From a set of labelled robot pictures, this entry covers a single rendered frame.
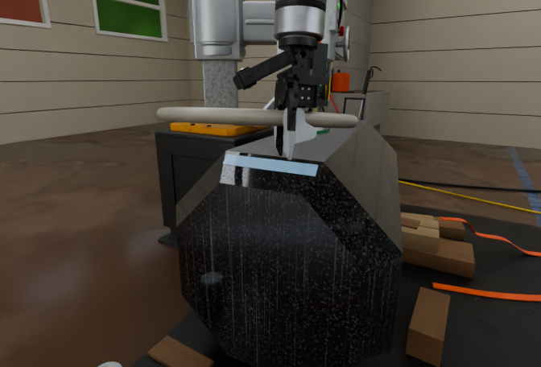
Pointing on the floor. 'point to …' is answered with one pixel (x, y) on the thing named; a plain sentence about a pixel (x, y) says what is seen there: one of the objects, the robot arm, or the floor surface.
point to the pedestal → (189, 166)
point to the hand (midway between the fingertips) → (281, 150)
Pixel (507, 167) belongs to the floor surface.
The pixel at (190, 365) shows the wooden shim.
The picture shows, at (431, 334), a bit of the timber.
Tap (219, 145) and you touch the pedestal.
